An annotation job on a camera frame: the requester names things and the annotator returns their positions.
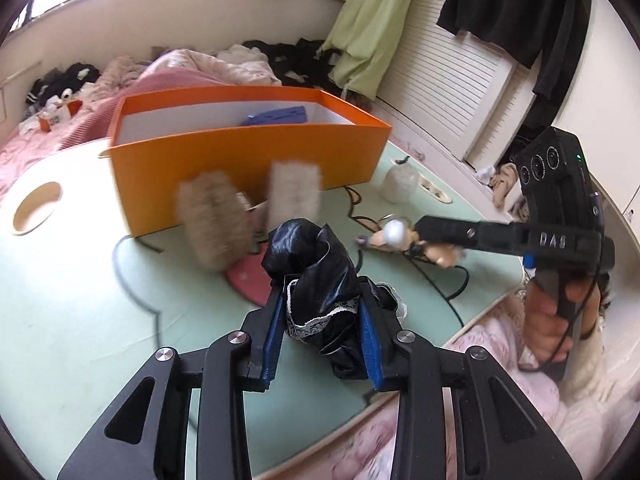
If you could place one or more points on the white louvered door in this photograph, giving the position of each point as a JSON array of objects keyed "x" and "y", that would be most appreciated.
[{"x": 440, "y": 85}]

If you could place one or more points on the small red white box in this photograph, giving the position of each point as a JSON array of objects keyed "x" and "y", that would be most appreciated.
[{"x": 52, "y": 121}]

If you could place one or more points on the white bedside cabinet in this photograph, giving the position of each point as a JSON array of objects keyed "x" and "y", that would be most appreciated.
[{"x": 12, "y": 95}]

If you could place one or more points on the small doll figurine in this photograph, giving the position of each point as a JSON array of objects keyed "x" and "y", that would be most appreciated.
[{"x": 440, "y": 256}]

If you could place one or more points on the white crumpled cloth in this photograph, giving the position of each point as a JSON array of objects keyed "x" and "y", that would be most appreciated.
[{"x": 245, "y": 60}]

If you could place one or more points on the person's right hand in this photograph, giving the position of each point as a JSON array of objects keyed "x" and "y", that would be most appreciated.
[{"x": 542, "y": 325}]

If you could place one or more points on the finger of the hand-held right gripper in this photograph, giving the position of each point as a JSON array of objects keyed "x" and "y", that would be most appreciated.
[{"x": 465, "y": 232}]

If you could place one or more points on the black hanging garment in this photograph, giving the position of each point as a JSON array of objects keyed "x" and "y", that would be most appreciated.
[{"x": 510, "y": 5}]

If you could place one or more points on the large black clothes pile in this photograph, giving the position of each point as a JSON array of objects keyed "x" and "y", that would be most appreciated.
[{"x": 300, "y": 60}]

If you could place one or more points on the white fluffy pompom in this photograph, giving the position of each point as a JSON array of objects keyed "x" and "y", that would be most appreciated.
[{"x": 295, "y": 195}]

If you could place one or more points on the pink floral quilt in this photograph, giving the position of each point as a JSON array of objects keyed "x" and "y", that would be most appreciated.
[{"x": 200, "y": 60}]

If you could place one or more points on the light green hanging cloth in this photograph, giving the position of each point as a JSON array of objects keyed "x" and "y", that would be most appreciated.
[{"x": 370, "y": 35}]

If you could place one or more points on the beige clothes pile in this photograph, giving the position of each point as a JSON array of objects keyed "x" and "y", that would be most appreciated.
[{"x": 505, "y": 185}]

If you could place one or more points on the green cartoon print desktop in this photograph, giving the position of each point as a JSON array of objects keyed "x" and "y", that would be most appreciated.
[{"x": 75, "y": 310}]

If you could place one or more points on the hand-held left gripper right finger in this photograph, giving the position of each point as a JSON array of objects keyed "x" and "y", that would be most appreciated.
[{"x": 372, "y": 355}]

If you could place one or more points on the brown fluffy pompom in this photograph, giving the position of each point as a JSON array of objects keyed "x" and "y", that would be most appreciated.
[{"x": 215, "y": 225}]

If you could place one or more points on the black clothes pile with stripes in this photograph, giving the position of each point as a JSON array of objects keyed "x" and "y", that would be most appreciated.
[{"x": 75, "y": 72}]

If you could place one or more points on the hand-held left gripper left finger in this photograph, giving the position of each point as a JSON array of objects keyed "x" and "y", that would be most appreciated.
[{"x": 270, "y": 345}]

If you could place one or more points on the black lace garment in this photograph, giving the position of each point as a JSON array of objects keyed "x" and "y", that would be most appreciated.
[{"x": 310, "y": 260}]

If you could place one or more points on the orange cardboard box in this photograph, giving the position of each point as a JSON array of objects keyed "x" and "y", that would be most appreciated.
[{"x": 300, "y": 145}]

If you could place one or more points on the blue card pack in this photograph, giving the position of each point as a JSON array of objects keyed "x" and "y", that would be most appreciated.
[{"x": 275, "y": 116}]

